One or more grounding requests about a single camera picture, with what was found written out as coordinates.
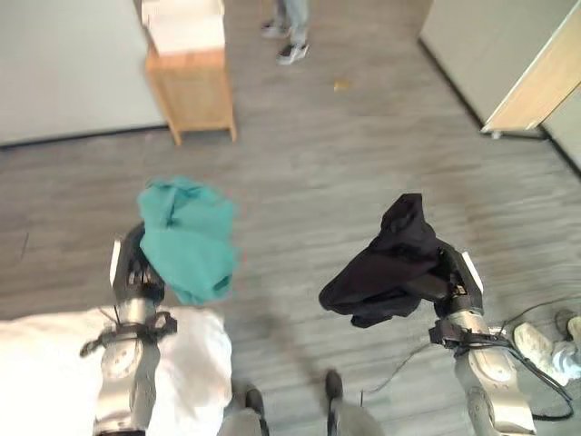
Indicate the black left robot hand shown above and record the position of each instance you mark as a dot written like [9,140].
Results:
[129,268]

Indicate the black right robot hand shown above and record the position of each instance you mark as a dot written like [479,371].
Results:
[458,279]

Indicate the teal cloth garment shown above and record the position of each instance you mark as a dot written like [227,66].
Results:
[188,240]

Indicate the black cloth garment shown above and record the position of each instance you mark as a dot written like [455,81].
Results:
[390,268]

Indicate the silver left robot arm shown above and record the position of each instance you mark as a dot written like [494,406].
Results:
[127,363]

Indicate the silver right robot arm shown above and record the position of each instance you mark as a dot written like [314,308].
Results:
[488,372]

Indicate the white bed with sheet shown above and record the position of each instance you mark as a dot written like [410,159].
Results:
[113,372]

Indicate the wooden laundry basket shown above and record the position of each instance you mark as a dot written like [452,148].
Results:
[190,68]

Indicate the robot right leg and foot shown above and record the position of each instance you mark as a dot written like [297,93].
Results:
[345,409]

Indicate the robot leg and foot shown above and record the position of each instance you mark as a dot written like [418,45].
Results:
[345,409]
[247,413]

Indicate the robot left leg and foot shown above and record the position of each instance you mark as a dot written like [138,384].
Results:
[247,413]

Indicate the wooden board panel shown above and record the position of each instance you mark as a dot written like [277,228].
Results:
[531,77]

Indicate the person standing in sneakers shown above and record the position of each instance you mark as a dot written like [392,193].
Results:
[288,29]

